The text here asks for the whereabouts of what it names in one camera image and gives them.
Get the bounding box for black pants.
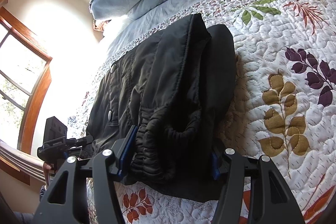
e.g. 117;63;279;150
81;14;236;202

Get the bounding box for person's left hand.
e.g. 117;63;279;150
42;162;54;188

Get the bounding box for pile of clothes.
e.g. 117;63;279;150
93;19;110;32

